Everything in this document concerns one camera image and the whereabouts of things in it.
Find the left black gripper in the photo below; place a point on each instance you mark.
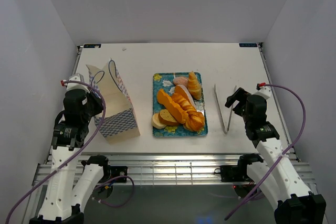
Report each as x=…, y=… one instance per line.
x=98, y=102

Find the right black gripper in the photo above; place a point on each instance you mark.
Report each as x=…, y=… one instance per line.
x=240, y=95

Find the metal tongs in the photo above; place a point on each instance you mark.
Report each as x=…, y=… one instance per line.
x=225, y=114

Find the blue checkered paper bag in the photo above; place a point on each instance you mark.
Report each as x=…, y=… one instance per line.
x=120, y=121

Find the fake croissant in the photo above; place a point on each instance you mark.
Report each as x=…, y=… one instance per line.
x=194, y=87

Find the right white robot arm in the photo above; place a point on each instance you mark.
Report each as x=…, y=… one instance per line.
x=270, y=168

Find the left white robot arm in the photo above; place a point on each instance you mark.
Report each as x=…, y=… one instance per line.
x=65, y=200

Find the twisted braided fake bread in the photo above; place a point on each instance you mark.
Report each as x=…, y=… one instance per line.
x=196, y=120

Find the white-edged fake bread slice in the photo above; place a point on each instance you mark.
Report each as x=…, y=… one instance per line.
x=183, y=91

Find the pink round fake bread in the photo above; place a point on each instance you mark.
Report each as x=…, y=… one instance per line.
x=181, y=80

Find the orange long fake bread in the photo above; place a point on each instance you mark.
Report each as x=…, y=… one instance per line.
x=175, y=109

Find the pale round bread slice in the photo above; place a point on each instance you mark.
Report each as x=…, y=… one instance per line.
x=156, y=122

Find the right blue corner label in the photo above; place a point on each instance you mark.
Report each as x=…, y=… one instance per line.
x=248, y=45

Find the blue corner label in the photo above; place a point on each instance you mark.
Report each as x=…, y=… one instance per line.
x=248, y=45
x=92, y=46

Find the left blue corner label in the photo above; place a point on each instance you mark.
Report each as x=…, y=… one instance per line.
x=92, y=46

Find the brown baguette slice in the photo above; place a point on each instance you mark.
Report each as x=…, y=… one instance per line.
x=166, y=118

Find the teal floral tray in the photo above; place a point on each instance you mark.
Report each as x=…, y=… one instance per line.
x=165, y=81

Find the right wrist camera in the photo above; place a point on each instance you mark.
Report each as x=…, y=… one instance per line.
x=263, y=91

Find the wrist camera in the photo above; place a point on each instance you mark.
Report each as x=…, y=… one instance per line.
x=74, y=82
x=263, y=91

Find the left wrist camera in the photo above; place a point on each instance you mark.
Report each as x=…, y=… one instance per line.
x=74, y=82

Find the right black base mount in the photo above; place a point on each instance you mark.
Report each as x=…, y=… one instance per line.
x=229, y=173

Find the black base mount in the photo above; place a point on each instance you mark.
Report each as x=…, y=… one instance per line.
x=116, y=171
x=229, y=173

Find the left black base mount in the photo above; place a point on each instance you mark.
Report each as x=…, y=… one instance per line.
x=116, y=171

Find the aluminium frame rail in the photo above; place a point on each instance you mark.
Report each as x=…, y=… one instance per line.
x=150, y=170

